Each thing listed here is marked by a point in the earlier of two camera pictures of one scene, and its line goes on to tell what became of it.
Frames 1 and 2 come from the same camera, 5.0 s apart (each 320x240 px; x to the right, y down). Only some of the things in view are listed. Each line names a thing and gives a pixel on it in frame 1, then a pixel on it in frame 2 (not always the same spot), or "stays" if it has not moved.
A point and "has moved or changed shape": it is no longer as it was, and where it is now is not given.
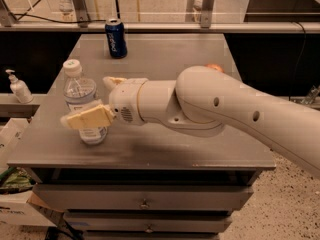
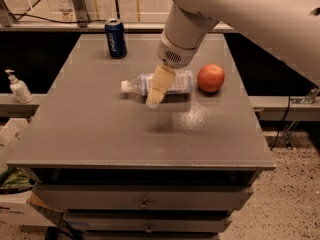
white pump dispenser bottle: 19,88 stays
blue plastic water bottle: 79,95 has moved or changed shape
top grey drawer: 145,197 stays
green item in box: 14,178 stays
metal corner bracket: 309,98 stays
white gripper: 125,101 -> 176,54
